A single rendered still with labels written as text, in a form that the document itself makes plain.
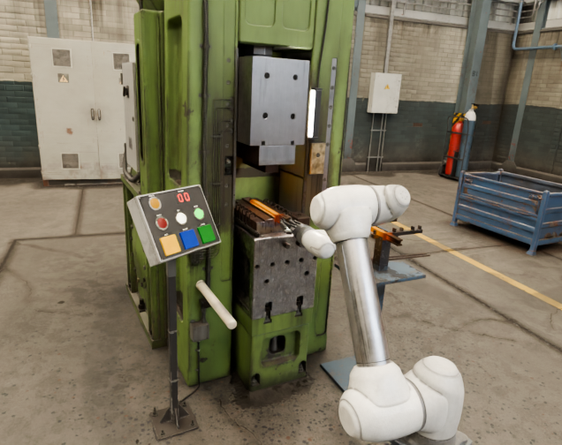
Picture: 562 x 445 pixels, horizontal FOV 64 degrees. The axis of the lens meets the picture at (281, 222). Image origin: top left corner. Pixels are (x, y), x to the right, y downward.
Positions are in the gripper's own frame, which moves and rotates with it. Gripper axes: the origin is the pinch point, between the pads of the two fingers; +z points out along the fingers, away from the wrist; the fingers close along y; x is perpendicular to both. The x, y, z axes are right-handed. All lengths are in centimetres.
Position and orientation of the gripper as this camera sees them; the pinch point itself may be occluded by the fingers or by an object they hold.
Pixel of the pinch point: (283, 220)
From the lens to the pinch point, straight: 226.0
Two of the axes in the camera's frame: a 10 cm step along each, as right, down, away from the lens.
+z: -4.6, -3.2, 8.3
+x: 0.7, -9.4, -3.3
